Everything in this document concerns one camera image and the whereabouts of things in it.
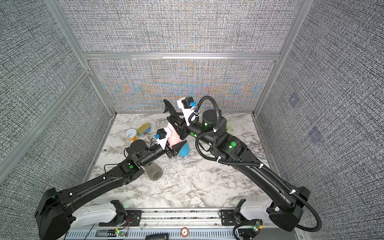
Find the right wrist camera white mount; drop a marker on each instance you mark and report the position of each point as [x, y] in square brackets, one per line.
[189, 109]

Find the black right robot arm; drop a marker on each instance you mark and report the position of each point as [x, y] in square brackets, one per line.
[290, 208]

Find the black spray nozzle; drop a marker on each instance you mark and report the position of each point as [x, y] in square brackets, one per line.
[169, 108]

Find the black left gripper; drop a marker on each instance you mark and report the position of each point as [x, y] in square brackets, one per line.
[173, 149]

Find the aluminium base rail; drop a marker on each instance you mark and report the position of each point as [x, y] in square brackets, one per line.
[190, 224]

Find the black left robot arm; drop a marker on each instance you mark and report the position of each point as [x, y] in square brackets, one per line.
[56, 210]

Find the round white-lid can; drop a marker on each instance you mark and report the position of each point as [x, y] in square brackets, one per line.
[132, 135]

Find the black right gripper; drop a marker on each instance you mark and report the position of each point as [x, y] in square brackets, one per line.
[184, 132]

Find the pink plastic spray bottle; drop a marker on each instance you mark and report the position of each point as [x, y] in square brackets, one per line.
[174, 138]

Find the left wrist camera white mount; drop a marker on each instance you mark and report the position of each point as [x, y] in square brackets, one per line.
[161, 137]

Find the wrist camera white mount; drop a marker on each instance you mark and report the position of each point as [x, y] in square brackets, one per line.
[189, 109]
[161, 137]

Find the gold rectangular tin can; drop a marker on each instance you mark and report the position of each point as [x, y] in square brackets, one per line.
[144, 129]

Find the grey translucent bottle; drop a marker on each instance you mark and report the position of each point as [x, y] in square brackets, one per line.
[154, 171]

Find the blue plastic spray bottle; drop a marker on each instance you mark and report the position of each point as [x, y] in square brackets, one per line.
[185, 150]

